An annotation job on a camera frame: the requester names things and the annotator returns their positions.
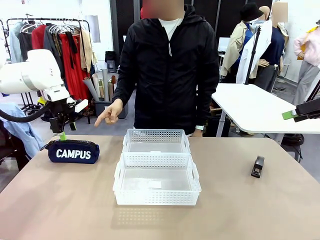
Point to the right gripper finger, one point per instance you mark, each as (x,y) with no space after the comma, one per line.
(303,118)
(308,107)

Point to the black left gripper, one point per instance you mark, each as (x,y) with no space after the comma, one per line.
(62,110)

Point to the navy CAMPUS pencil case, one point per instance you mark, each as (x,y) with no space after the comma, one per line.
(72,153)

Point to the person's right forearm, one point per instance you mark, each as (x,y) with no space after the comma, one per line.
(125,85)

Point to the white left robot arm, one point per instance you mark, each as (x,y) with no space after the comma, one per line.
(37,72)

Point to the person's left forearm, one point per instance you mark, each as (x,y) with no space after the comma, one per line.
(208,105)

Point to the person's right hand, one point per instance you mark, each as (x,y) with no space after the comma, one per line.
(112,112)

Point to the person's left hand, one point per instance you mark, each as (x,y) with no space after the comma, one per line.
(197,134)

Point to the black bag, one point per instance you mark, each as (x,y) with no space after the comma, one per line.
(292,142)

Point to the yellow-green object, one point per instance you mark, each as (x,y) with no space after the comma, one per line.
(41,101)

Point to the light blue shirt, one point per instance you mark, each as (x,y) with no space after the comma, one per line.
(22,130)

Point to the dark grey storage bin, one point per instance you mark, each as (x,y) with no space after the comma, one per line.
(105,108)

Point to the grey paper roll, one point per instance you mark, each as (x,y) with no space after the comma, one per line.
(90,88)

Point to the white table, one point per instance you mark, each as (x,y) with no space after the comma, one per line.
(255,110)

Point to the mannequin with pink sweater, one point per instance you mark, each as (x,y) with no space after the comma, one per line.
(308,57)

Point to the long red dress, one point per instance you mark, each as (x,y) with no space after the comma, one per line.
(75,75)

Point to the grey upright tube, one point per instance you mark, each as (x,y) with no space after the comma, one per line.
(105,85)

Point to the black chair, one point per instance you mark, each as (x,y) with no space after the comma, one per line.
(10,150)

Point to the brown cardboard tube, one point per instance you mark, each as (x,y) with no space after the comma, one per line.
(113,83)

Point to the black stapler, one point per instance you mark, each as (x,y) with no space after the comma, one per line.
(258,165)

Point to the mannequin with white coat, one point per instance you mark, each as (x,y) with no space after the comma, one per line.
(272,50)

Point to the beige hanging garment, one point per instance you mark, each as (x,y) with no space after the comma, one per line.
(86,52)

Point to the black tripod pole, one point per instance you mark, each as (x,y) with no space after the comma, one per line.
(253,55)

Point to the black stool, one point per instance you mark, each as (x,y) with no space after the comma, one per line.
(110,61)

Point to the dark grey hanging garment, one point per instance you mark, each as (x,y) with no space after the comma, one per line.
(51,47)

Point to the black hanging garment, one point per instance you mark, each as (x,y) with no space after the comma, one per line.
(25,46)

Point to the red hanging jacket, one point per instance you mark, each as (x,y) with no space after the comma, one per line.
(38,37)

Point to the mannequin with beige coat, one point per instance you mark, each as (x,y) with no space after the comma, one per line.
(237,50)

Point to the white perforated plastic basket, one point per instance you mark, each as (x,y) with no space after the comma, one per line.
(156,136)

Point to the light grey hanging garment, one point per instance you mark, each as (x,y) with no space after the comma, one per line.
(15,42)

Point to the white hanging sheet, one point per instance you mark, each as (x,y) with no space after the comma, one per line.
(94,28)

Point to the black clothes rack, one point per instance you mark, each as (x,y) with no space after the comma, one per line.
(82,23)

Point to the silver wristwatch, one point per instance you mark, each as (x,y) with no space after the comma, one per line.
(200,128)

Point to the black bucket hat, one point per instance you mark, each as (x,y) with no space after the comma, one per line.
(251,12)

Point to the person's black jacket torso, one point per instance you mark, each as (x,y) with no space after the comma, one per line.
(170,87)

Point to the white basket with square sticker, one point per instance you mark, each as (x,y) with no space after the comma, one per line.
(155,197)

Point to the person's white undershirt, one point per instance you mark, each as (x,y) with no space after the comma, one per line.
(171,26)

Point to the person's blurred head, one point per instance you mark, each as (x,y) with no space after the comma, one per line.
(162,8)

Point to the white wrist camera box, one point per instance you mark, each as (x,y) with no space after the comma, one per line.
(81,105)

